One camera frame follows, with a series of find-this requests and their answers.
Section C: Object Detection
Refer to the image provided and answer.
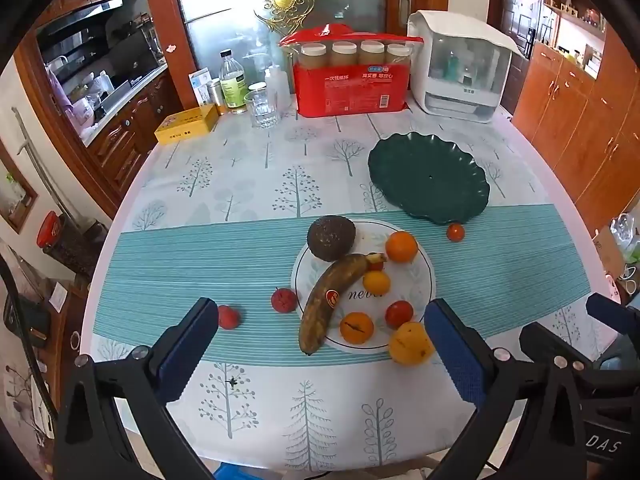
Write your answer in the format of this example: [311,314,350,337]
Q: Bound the red paper cup package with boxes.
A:
[278,23,412,117]

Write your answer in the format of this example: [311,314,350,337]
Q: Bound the brown overripe banana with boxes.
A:
[298,252,388,357]

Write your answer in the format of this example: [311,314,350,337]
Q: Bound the white and blue carton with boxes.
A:
[188,67,213,108]

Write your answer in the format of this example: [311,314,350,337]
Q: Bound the range hood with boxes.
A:
[36,0,125,51]

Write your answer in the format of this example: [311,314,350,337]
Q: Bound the clear plastic bag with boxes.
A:
[610,212,640,263]

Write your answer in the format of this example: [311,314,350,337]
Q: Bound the white countertop appliance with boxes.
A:
[406,9,522,123]

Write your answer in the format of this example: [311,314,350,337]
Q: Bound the white leaf-print plate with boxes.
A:
[291,220,437,356]

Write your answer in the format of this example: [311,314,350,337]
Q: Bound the yellow orange with spots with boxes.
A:
[388,322,436,366]

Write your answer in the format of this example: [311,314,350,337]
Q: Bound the blue object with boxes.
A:
[215,462,273,480]

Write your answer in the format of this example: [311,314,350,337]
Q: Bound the cardboard box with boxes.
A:
[592,225,626,276]

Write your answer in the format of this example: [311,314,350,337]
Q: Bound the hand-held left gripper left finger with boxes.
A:
[52,297,221,480]

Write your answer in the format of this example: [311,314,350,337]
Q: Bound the display shelf with small items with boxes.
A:
[542,0,608,81]

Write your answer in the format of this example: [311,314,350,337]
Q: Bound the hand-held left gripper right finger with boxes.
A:
[422,298,586,480]

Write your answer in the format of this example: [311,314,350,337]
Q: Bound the orange tangerine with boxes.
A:
[385,230,419,263]

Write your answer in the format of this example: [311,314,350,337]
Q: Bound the white cable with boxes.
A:
[620,265,640,296]

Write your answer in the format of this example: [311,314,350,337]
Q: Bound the clear drinking glass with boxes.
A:
[244,82,282,129]

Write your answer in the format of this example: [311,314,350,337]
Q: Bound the long grey sword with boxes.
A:
[11,106,83,231]

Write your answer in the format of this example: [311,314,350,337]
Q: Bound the red lychee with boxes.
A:
[271,287,298,314]
[217,305,242,331]

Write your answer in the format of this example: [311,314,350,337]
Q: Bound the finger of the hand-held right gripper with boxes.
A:
[519,322,601,377]
[586,292,640,335]

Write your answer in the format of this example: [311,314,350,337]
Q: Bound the yellow cherry tomato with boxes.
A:
[362,270,391,295]

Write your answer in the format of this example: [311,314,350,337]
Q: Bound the wooden picture frame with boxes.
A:
[0,140,40,235]

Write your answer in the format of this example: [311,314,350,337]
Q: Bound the wooden kitchen base cabinets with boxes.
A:
[82,72,173,196]

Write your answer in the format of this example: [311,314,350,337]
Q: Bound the clear bottle with green label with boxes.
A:
[219,49,249,115]

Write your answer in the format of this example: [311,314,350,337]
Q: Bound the small orange with dark mark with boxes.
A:
[340,312,375,345]

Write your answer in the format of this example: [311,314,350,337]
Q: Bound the white squeeze bottle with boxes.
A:
[245,51,292,113]

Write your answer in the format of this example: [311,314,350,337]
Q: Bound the dark wooden door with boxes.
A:
[500,0,543,61]

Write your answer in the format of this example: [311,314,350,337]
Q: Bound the glass door with gold ornament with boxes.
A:
[170,0,388,111]

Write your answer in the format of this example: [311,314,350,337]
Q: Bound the large jar with red lid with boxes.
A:
[36,210,108,281]

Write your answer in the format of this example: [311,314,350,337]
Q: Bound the dark brown avocado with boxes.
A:
[306,215,357,262]

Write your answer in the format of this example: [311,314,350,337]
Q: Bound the yellow box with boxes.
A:
[154,104,219,146]

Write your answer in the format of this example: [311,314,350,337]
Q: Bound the tree-print tablecloth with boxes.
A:
[80,105,623,473]

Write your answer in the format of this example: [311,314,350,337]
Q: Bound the orange-brown wooden cabinet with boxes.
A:
[512,10,640,236]

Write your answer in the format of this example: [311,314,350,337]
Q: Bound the dark green scalloped plate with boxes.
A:
[367,132,491,225]

